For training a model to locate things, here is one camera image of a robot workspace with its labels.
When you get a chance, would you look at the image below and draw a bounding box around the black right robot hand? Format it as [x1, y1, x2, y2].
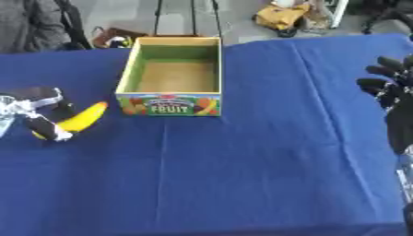
[355, 54, 413, 155]

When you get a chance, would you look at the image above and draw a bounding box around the open cardboard box green inside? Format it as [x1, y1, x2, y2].
[114, 36, 225, 117]

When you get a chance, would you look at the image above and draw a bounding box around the yellow bag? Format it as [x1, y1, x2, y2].
[252, 2, 313, 31]

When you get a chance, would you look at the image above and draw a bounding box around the black tripod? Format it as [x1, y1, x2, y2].
[151, 0, 225, 39]

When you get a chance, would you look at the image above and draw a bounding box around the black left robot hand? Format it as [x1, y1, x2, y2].
[0, 86, 77, 143]

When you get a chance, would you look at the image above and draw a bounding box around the black chair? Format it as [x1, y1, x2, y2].
[360, 0, 413, 35]

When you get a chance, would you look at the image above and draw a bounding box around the yellow toy banana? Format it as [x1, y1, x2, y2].
[30, 101, 110, 140]

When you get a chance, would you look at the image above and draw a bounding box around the brown bag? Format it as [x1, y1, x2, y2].
[90, 27, 150, 50]

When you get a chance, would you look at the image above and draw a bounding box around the person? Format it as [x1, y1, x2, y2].
[0, 0, 94, 55]

